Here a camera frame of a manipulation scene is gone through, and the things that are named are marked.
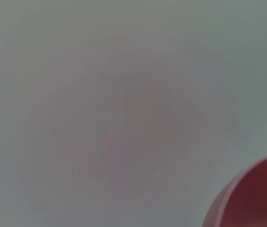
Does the pink plastic bowl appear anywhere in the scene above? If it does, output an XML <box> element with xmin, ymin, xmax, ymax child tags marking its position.
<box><xmin>201</xmin><ymin>151</ymin><xmax>267</xmax><ymax>227</ymax></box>

